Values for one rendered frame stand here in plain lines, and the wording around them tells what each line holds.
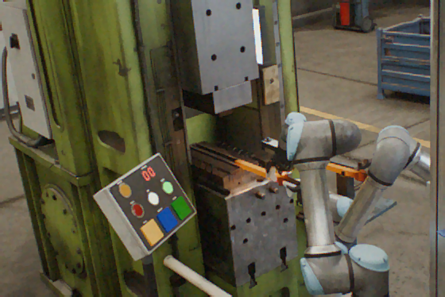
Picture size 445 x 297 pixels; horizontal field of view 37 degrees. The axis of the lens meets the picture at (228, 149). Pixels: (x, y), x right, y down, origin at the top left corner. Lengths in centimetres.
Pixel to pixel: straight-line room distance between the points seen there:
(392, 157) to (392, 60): 457
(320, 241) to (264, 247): 101
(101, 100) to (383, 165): 137
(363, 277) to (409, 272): 191
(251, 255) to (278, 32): 102
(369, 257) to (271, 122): 124
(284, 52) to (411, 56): 365
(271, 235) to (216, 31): 97
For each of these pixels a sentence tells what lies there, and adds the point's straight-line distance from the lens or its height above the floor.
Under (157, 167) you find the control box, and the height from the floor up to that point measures 116.
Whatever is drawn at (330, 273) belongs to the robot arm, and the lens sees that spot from 207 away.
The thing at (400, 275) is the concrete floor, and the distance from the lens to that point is 396.
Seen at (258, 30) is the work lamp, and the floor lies 154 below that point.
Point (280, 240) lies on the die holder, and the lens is 312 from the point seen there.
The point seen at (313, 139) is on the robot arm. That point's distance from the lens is 206.
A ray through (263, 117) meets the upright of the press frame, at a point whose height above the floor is 113.
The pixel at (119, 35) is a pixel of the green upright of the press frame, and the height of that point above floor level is 165.
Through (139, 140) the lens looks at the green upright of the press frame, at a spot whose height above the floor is 121.
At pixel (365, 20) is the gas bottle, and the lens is 1010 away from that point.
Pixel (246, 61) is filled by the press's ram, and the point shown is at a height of 145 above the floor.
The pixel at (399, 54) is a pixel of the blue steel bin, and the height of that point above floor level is 48.
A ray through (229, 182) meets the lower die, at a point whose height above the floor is 95.
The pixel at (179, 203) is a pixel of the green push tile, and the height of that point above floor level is 103.
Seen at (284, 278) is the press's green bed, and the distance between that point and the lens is 323.
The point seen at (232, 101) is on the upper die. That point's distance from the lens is 280.
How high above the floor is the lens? 212
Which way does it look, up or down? 21 degrees down
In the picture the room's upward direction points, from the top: 6 degrees counter-clockwise
